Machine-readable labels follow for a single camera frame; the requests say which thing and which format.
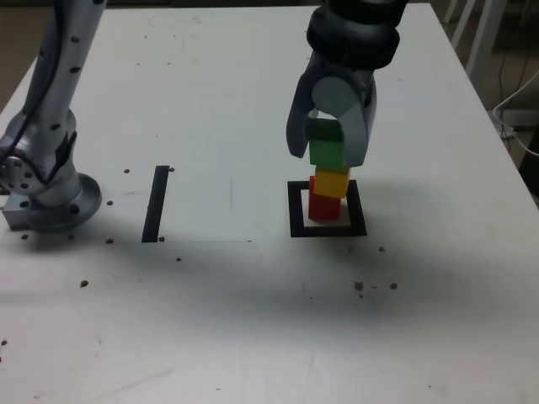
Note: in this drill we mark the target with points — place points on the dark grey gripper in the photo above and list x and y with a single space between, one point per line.
358 76

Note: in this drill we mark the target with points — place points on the green cube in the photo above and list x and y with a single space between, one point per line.
326 151

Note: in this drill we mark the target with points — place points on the yellow cube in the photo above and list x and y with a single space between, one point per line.
332 183

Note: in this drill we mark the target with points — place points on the red cube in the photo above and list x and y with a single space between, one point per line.
323 208

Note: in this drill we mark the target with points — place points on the black tape square outline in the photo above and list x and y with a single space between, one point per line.
295 210

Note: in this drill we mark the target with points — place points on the white furniture leg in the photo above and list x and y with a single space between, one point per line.
463 21
484 38
451 10

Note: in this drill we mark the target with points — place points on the black tape strip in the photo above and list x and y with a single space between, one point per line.
155 202

